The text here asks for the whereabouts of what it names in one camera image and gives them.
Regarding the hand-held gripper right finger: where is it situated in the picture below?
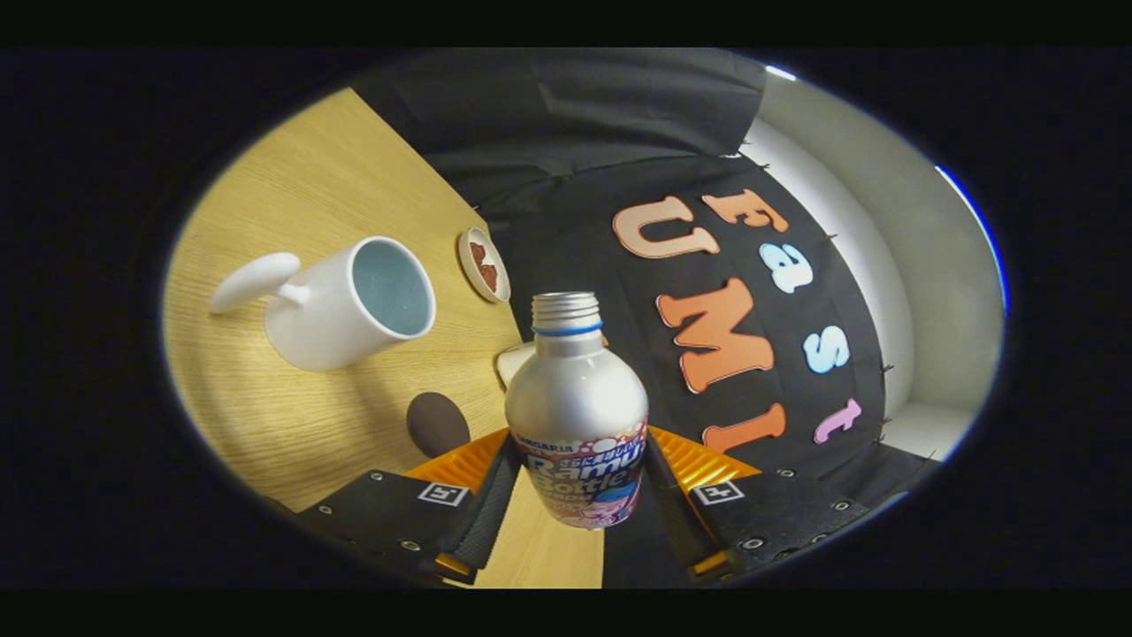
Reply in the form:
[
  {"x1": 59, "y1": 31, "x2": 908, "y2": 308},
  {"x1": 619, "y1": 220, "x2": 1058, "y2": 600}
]
[{"x1": 644, "y1": 425, "x2": 872, "y2": 582}]

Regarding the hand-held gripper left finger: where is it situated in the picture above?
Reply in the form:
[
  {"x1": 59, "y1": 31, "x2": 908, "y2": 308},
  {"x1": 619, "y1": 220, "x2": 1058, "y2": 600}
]
[{"x1": 296, "y1": 427, "x2": 523, "y2": 585}]

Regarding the dark brown round coaster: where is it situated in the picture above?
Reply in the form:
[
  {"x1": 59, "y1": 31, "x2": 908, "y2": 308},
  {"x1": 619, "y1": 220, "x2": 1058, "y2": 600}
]
[{"x1": 407, "y1": 392, "x2": 471, "y2": 458}]

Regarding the silver juice bottle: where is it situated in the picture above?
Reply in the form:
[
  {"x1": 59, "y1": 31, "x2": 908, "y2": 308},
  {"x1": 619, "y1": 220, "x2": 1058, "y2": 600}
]
[{"x1": 504, "y1": 292, "x2": 649, "y2": 530}]

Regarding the white cup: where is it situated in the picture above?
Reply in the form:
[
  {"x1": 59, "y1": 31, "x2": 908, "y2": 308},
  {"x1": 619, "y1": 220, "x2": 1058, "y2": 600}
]
[{"x1": 210, "y1": 236, "x2": 437, "y2": 372}]

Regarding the white toaster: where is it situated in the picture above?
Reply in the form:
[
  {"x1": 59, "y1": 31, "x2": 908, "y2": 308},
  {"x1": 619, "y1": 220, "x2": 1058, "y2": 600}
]
[{"x1": 495, "y1": 334, "x2": 611, "y2": 390}]

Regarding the white round plate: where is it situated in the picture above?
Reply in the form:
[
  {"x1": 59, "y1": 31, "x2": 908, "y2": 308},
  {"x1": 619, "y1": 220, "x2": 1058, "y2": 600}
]
[{"x1": 457, "y1": 227, "x2": 512, "y2": 303}]

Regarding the wooden table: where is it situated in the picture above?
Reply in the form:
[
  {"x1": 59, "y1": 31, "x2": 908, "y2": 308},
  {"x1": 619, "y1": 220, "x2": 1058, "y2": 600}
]
[{"x1": 164, "y1": 87, "x2": 607, "y2": 589}]

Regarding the black backdrop cloth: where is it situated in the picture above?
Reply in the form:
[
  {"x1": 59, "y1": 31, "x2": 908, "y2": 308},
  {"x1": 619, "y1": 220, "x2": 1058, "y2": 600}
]
[{"x1": 349, "y1": 49, "x2": 938, "y2": 589}]

